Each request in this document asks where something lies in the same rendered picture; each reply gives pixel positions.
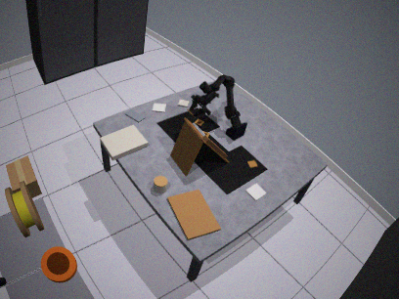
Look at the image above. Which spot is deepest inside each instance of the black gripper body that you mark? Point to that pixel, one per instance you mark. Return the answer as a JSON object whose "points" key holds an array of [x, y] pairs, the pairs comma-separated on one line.
{"points": [[203, 107]]}

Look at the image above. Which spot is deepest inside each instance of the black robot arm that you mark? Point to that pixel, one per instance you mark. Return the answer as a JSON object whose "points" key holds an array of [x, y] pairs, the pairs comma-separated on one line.
{"points": [[210, 91]]}

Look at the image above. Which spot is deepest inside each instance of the grey cylindrical container with tan lid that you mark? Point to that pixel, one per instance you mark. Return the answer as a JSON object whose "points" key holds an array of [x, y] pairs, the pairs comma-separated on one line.
{"points": [[160, 184]]}

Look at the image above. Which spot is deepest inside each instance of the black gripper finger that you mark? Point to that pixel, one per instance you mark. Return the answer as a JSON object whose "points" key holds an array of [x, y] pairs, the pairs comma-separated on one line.
{"points": [[199, 112], [193, 106]]}

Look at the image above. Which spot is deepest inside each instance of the tan flat rectangular board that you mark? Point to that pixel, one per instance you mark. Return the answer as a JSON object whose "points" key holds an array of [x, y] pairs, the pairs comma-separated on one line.
{"points": [[193, 214]]}

